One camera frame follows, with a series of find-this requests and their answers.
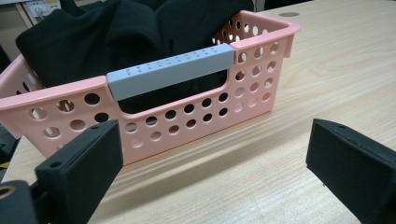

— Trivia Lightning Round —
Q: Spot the white wall power socket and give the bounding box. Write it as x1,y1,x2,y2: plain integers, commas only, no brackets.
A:
26,0,62,18

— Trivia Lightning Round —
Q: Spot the pink perforated plastic basket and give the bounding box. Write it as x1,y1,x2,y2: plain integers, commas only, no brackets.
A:
0,9,302,166

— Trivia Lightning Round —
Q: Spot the black cloth garment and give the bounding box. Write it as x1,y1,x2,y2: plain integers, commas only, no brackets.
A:
15,0,255,115

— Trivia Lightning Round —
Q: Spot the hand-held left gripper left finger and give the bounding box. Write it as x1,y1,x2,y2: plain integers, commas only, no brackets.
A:
29,119,124,224

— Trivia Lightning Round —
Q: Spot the black stand base striped tape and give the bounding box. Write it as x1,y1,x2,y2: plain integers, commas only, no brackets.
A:
0,124,21,181

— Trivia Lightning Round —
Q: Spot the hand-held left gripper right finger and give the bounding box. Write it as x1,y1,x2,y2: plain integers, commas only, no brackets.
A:
305,118,396,224

